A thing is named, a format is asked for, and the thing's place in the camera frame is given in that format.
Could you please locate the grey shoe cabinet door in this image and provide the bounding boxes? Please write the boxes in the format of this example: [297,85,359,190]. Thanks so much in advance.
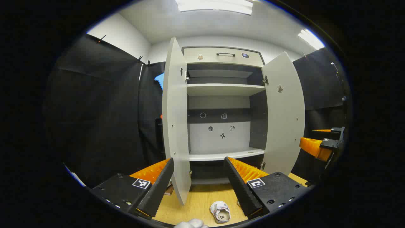
[162,37,192,206]
[262,52,306,176]

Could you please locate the narrow ceiling light strip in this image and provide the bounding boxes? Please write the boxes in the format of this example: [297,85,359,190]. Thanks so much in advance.
[297,29,325,50]

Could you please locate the wide ceiling light panel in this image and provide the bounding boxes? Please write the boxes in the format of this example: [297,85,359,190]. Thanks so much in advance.
[176,0,253,15]

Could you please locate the white canvas shoe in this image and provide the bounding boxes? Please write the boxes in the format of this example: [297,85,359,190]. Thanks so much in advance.
[210,201,231,224]

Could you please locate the grey cabinet drawer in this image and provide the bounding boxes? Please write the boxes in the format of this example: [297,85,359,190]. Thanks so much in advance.
[184,47,265,67]

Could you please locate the grey shoe cabinet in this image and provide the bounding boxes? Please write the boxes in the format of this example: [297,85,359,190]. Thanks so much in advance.
[162,37,306,206]

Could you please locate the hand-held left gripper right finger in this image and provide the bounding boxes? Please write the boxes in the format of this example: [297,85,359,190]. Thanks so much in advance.
[223,156,309,220]

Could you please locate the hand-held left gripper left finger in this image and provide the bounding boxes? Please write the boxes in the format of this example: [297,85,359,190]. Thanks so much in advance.
[90,157,175,219]

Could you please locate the thin grey pole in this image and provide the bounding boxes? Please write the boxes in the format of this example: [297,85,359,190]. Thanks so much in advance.
[331,62,346,102]

